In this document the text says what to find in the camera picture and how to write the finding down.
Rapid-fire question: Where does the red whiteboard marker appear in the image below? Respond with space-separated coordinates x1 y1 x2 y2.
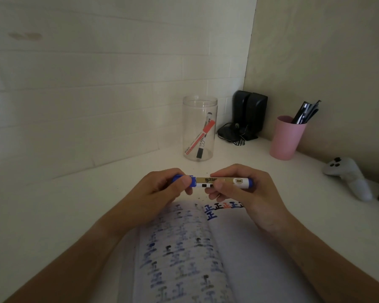
184 119 216 155

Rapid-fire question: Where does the person's left forearm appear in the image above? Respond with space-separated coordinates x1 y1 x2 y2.
3 218 139 303

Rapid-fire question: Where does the person's right forearm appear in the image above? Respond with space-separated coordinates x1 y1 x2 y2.
267 218 379 303

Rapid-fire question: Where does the open written notebook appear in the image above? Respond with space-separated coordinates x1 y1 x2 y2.
118 200 323 303

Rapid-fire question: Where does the bundle of dark pens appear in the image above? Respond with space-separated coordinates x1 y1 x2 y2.
291 100 322 125

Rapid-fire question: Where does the white game controller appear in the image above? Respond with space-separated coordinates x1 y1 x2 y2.
322 157 374 202

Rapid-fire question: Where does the person's right hand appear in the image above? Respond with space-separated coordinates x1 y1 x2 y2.
205 164 300 236

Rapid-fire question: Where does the pink plastic cup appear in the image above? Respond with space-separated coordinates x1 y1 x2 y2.
269 115 308 161

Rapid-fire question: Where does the black speaker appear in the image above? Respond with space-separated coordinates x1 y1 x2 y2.
232 90 252 130
244 93 268 141

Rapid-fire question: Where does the clear plastic jar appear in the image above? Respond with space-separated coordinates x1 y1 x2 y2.
182 95 218 162

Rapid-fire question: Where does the black speaker cable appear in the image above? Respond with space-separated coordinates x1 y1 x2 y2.
217 122 247 146

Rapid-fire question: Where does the blue whiteboard marker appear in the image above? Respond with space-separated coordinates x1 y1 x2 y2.
172 174 253 190

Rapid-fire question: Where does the black whiteboard marker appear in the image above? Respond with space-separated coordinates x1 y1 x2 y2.
195 112 213 159

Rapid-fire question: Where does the person's left hand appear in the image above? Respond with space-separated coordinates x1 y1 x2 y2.
96 168 194 238

